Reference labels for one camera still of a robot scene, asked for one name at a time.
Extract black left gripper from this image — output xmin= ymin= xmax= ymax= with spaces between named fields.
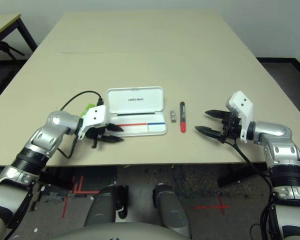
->
xmin=84 ymin=123 xmax=125 ymax=149

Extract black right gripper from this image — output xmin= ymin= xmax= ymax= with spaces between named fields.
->
xmin=194 ymin=109 xmax=242 ymax=145

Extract black marker with red cap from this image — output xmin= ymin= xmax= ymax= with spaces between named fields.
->
xmin=179 ymin=101 xmax=187 ymax=133

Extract green highlighter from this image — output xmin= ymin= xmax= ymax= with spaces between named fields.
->
xmin=79 ymin=103 xmax=96 ymax=120

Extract white hinged pencil case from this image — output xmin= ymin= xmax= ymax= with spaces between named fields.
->
xmin=106 ymin=86 xmax=168 ymax=138

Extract red floor tape lines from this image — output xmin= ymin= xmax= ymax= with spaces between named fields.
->
xmin=62 ymin=175 xmax=101 ymax=218

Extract grey robot left leg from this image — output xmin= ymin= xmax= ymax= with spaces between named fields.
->
xmin=83 ymin=184 xmax=128 ymax=228

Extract grey robot leg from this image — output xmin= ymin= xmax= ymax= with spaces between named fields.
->
xmin=83 ymin=184 xmax=128 ymax=228
xmin=152 ymin=183 xmax=192 ymax=238

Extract red floor tape cross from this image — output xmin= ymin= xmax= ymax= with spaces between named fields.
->
xmin=191 ymin=194 xmax=230 ymax=216

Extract grey robot right leg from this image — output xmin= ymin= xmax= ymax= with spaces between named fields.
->
xmin=152 ymin=183 xmax=192 ymax=238

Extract grey robot torso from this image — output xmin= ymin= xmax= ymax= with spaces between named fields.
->
xmin=52 ymin=223 xmax=188 ymax=240

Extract black tripod stand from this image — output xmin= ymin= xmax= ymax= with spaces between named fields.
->
xmin=0 ymin=34 xmax=26 ymax=61

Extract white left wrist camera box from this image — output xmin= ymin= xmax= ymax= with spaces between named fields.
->
xmin=77 ymin=104 xmax=108 ymax=140

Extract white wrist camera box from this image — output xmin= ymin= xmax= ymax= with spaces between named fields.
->
xmin=224 ymin=91 xmax=255 ymax=144
xmin=77 ymin=104 xmax=108 ymax=140

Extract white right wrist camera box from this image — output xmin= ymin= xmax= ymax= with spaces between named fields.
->
xmin=224 ymin=91 xmax=255 ymax=144

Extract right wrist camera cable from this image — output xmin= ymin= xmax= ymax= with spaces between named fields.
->
xmin=223 ymin=139 xmax=278 ymax=240

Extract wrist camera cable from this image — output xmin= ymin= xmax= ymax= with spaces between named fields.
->
xmin=56 ymin=90 xmax=105 ymax=159
xmin=223 ymin=139 xmax=278 ymax=240

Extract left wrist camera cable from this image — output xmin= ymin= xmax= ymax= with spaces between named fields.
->
xmin=56 ymin=90 xmax=105 ymax=159

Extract beige side table black frame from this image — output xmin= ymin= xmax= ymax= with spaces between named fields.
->
xmin=0 ymin=13 xmax=38 ymax=61

